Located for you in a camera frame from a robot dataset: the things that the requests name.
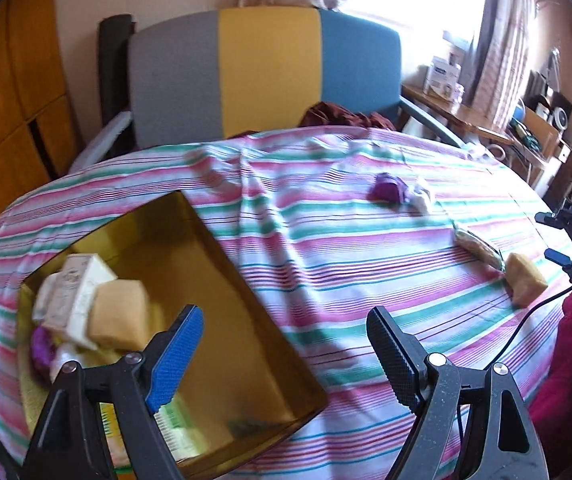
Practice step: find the yellow sponge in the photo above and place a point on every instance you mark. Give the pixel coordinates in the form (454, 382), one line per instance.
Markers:
(525, 280)

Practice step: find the black rolled mat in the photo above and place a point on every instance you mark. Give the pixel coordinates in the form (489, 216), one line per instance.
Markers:
(113, 35)

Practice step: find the white plastic ball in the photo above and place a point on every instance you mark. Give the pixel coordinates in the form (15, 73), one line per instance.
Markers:
(64, 353)
(420, 198)

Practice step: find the yellow sponge block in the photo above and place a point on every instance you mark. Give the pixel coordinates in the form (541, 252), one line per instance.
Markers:
(120, 316)

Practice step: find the wooden wardrobe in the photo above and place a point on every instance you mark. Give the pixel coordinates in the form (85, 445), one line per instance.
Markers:
(39, 137)

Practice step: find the large white medicine box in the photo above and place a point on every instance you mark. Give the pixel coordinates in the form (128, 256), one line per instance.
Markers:
(65, 298)

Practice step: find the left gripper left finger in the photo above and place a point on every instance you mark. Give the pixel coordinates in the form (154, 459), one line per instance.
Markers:
(69, 440)

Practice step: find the yellow green biscuit packet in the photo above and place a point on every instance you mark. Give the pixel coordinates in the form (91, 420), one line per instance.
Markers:
(479, 248)

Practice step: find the wooden desk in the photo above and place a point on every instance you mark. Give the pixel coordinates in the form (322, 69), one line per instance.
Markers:
(463, 120)

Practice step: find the striped bed sheet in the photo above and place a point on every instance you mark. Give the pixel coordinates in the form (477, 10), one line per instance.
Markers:
(291, 210)

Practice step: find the dark red cloth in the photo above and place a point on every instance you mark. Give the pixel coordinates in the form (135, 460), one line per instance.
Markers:
(331, 114)

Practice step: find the gold tin box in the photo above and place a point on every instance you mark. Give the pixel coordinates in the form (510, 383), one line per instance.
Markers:
(216, 385)

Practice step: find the purple snack packet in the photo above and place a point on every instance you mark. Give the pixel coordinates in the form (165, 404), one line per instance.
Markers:
(391, 189)
(42, 353)

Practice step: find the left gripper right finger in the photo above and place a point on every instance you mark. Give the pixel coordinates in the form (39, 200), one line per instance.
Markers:
(499, 441)

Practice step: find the grey yellow blue chair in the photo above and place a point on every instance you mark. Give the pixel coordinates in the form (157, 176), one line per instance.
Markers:
(211, 75)

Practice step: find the white carton on desk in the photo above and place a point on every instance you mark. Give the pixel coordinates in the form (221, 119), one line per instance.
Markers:
(442, 80)

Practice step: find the small green white box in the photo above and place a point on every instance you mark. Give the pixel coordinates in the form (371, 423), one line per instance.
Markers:
(184, 440)

